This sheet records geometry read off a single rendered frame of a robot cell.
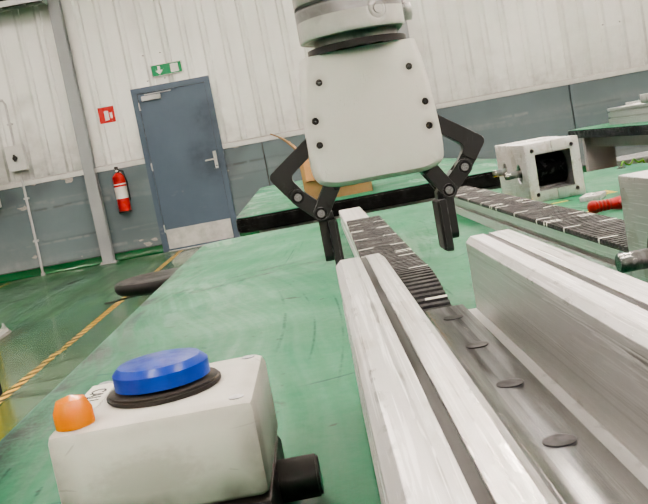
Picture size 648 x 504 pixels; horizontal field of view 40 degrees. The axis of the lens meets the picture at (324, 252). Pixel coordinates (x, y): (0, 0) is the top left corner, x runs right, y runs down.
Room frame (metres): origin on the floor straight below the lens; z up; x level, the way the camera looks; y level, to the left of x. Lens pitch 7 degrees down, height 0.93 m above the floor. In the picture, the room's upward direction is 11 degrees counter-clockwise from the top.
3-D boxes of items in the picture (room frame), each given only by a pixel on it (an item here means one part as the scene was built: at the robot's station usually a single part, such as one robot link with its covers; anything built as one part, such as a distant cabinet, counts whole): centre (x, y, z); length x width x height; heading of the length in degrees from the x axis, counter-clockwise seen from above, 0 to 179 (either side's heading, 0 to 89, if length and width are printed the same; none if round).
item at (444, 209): (0.68, -0.11, 0.87); 0.03 x 0.03 x 0.07; 0
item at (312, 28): (0.68, -0.05, 1.01); 0.09 x 0.08 x 0.03; 90
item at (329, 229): (0.68, 0.00, 0.87); 0.03 x 0.03 x 0.07; 0
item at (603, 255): (1.16, -0.25, 0.79); 0.96 x 0.04 x 0.03; 0
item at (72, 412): (0.33, 0.11, 0.85); 0.02 x 0.02 x 0.01
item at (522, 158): (1.46, -0.37, 0.83); 0.11 x 0.10 x 0.10; 93
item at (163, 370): (0.36, 0.08, 0.84); 0.04 x 0.04 x 0.02
